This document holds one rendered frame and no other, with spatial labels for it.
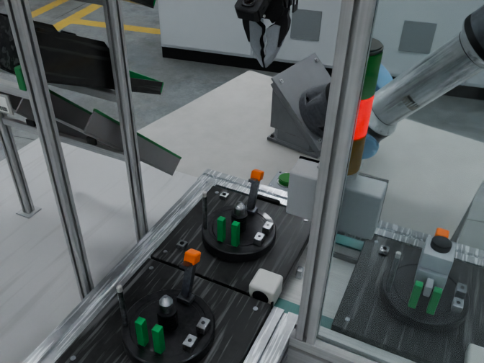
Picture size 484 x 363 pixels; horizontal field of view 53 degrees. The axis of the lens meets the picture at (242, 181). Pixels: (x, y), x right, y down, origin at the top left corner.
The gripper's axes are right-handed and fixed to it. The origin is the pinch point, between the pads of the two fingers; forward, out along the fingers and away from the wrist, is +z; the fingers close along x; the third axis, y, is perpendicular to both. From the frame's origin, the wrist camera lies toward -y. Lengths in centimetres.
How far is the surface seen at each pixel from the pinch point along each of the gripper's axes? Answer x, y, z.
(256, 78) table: 31, 70, 37
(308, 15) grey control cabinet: 75, 266, 74
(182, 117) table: 40, 32, 37
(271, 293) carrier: -16.7, -32.2, 24.5
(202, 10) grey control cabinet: 157, 253, 79
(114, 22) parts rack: 14.1, -25.0, -12.4
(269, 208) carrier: -7.1, -10.2, 26.3
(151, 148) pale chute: 16.0, -16.6, 15.0
